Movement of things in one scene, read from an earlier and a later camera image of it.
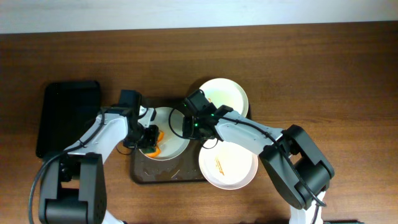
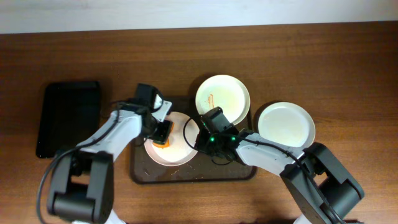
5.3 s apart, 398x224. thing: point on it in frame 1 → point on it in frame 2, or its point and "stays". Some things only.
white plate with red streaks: [221, 91] stays
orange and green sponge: [154, 151] → [168, 142]
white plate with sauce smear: [173, 144] → [286, 124]
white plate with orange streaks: [226, 166] → [182, 142]
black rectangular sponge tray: [68, 110] stays
